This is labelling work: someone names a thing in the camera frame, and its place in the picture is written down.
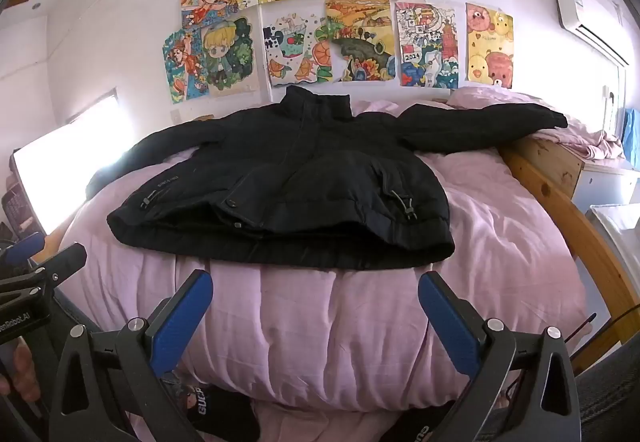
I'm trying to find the dark mesh object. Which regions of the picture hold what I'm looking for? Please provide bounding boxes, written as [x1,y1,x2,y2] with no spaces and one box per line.
[0,177,36,243]

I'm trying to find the black cable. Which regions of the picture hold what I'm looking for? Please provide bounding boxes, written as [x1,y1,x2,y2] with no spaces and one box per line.
[565,292,640,358]

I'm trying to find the pink duvet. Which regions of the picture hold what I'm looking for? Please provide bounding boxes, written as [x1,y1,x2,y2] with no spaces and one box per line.
[57,85,626,442]

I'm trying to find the pink bears drawing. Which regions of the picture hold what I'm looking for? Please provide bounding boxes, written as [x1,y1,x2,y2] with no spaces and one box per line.
[465,2,515,89]

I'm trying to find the black puffer jacket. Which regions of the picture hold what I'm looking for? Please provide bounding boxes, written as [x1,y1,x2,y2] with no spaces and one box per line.
[85,85,569,271]

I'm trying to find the blue cloth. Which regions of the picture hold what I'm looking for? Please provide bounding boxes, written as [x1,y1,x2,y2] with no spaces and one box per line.
[622,108,640,158]

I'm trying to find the orange fruit drawing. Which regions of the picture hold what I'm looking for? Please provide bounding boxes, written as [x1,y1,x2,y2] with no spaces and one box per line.
[262,10,333,87]

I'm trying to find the colourful landscape drawing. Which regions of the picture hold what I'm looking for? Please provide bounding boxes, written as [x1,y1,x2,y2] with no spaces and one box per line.
[324,0,397,83]

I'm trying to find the mermaid drawing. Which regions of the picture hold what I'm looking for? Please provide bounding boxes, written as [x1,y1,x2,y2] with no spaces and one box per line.
[161,28,211,104]

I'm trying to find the tower and buildings drawing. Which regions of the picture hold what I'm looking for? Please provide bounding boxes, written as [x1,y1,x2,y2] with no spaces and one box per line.
[394,0,460,89]

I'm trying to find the black printed slipper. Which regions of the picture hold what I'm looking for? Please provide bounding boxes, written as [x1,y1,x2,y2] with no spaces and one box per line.
[380,414,456,442]
[165,379,261,442]

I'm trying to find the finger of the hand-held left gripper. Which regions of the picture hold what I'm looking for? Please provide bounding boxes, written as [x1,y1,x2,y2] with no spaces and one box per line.
[0,231,47,273]
[0,242,89,311]

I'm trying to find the bright window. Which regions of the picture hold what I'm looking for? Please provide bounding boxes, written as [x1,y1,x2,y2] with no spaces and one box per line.
[10,90,146,235]

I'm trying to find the white air conditioner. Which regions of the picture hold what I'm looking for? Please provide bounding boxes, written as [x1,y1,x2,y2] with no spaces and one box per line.
[552,0,632,68]

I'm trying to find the white cabinet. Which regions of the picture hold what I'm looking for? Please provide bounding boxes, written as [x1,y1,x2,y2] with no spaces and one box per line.
[570,157,640,223]

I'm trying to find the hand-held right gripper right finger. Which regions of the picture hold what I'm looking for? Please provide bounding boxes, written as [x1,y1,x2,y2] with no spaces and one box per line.
[417,271,583,442]

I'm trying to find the person's left hand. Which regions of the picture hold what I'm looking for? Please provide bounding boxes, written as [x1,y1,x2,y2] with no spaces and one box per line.
[0,339,42,404]

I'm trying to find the white plastic box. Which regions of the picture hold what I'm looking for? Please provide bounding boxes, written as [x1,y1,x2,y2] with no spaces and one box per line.
[585,205,640,293]

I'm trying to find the blond boy drawing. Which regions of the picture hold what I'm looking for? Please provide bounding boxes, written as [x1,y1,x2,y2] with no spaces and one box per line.
[200,15,261,97]

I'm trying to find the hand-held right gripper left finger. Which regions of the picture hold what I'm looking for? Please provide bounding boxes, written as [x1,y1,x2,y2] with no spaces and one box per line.
[47,269,215,442]

